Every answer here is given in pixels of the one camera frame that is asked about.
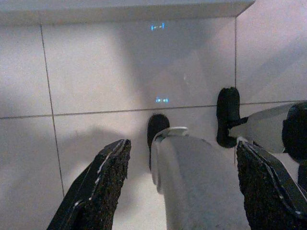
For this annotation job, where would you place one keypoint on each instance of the silver robot leg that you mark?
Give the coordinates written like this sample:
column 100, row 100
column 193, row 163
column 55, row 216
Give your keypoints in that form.
column 189, row 172
column 263, row 129

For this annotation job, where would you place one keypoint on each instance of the black robot right foot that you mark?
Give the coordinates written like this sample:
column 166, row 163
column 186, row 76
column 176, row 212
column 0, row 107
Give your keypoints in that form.
column 227, row 112

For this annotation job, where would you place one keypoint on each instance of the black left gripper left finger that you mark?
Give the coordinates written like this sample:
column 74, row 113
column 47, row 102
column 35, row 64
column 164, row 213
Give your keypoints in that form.
column 103, row 187

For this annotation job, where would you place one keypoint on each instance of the silver robot right leg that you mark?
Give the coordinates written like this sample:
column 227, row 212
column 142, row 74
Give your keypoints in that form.
column 263, row 129

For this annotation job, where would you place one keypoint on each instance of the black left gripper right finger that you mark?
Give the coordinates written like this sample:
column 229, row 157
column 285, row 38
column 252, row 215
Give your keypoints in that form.
column 261, row 191

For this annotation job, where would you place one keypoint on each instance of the black robot leg joint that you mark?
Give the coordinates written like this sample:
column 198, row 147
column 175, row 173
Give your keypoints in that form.
column 296, row 134

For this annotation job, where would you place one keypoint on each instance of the silver robot left leg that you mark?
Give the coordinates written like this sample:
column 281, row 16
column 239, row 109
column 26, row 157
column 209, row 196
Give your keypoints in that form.
column 189, row 172

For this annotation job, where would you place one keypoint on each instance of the white furniture base panel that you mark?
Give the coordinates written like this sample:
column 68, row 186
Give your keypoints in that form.
column 120, row 9

